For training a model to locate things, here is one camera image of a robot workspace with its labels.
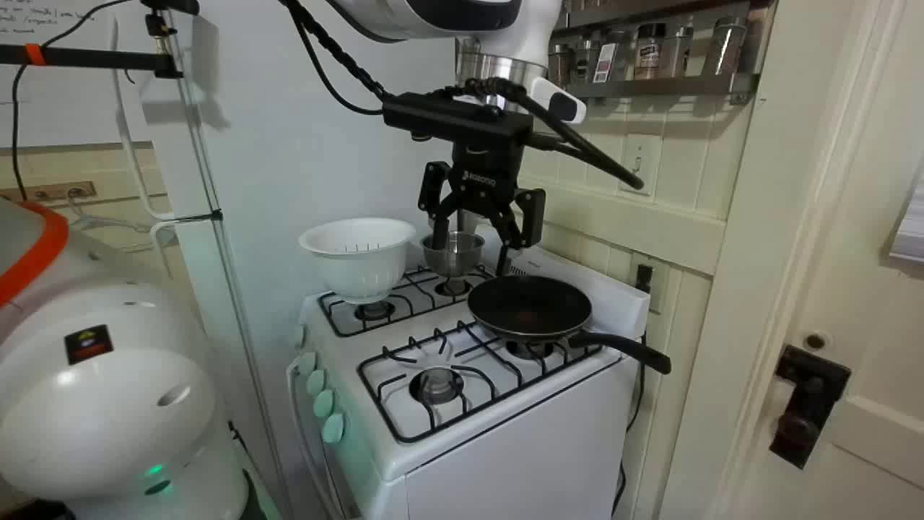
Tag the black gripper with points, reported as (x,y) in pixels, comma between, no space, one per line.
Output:
(486,176)

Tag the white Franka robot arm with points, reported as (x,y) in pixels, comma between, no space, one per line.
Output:
(97,422)

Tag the black frying pan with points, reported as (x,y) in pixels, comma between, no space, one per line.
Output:
(529,306)

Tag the white barcode label jar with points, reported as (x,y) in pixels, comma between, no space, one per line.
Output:
(604,64)

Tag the black-lid labelled spice jar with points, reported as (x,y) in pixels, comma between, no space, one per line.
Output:
(652,56)

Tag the beige spice steel-lid jar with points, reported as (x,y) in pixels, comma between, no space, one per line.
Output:
(683,52)

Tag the dark spice glass jar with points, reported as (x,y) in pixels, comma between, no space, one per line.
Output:
(730,48)

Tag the small steel pot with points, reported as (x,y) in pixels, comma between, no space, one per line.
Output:
(460,260)

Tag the white colander bowl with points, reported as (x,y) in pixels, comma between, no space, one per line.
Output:
(363,260)

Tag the black burner grate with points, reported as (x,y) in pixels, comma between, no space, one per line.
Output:
(376,406)
(328,315)

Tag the white stove knob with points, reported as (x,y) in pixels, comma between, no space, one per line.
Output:
(308,363)
(325,402)
(333,428)
(295,335)
(317,383)

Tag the white gas stove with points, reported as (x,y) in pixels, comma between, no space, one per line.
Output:
(522,462)

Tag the metal stand pole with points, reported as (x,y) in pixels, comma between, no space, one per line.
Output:
(191,126)

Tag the black door latch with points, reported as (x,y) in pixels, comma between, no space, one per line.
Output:
(811,406)

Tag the white panel door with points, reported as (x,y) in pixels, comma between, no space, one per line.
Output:
(867,318)

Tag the black boom bar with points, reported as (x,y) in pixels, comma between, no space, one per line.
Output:
(97,59)

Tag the white hanging paper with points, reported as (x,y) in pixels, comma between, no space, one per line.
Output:
(910,227)

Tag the white handwritten note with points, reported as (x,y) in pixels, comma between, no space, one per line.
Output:
(48,19)

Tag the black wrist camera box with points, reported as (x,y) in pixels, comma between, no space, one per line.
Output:
(451,116)

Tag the cream light switch plate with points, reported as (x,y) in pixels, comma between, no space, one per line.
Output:
(640,165)

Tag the steel wall spice rack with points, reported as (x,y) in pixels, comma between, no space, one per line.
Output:
(655,88)

